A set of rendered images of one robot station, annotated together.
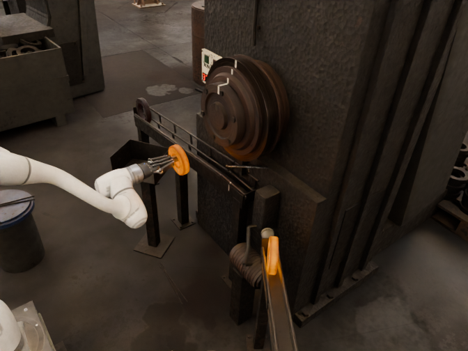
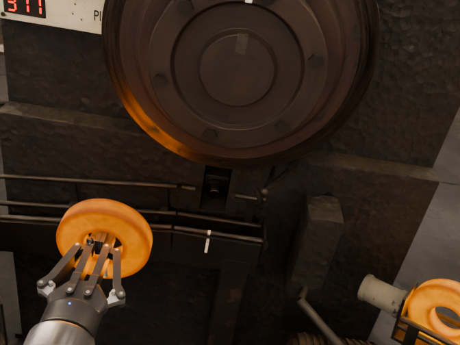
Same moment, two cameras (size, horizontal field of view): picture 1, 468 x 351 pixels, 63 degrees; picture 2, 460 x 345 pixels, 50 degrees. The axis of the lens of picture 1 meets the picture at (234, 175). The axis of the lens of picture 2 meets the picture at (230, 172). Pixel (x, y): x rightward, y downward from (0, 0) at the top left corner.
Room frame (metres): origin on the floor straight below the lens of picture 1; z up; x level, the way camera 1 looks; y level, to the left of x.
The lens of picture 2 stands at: (1.04, 0.67, 1.39)
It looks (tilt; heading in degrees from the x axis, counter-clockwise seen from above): 32 degrees down; 306
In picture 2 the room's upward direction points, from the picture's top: 10 degrees clockwise
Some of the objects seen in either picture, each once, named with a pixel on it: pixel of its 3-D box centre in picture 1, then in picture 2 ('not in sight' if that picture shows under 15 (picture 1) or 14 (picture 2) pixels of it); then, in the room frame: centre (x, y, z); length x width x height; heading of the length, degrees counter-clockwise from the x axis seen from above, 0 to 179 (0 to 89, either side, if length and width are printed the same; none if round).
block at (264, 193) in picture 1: (266, 209); (311, 246); (1.38, -0.16, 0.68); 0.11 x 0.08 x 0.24; 128
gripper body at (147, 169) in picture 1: (149, 168); (75, 309); (1.46, 0.40, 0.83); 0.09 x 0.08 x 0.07; 129
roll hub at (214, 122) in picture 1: (221, 115); (237, 66); (1.50, 0.07, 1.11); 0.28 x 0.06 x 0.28; 38
